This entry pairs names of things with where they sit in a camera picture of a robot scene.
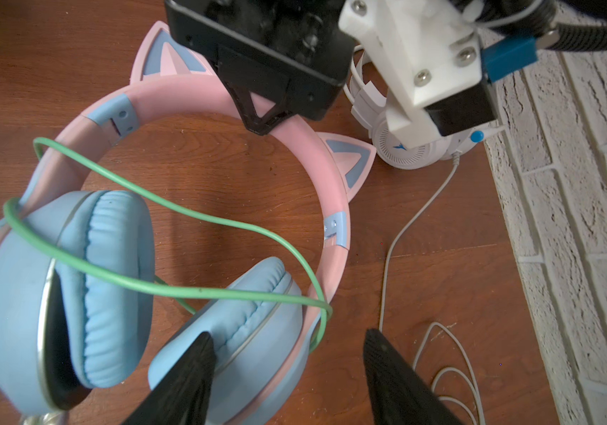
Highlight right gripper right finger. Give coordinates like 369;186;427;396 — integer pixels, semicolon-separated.
363;329;461;425

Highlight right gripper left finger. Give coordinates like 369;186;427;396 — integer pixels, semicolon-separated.
123;332;217;425

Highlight black corrugated cable conduit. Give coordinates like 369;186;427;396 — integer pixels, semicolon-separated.
451;0;607;53

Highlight white headphones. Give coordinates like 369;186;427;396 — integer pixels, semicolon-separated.
342;44;503;171

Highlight green headphone cable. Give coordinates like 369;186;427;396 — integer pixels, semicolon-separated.
2;136;334;354

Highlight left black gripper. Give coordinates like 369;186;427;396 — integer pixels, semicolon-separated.
165;1;356;136

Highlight pink blue cat-ear headphones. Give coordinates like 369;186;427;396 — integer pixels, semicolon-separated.
0;21;376;424

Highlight white headphone cable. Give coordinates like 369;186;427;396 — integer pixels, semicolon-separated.
377;151;487;425

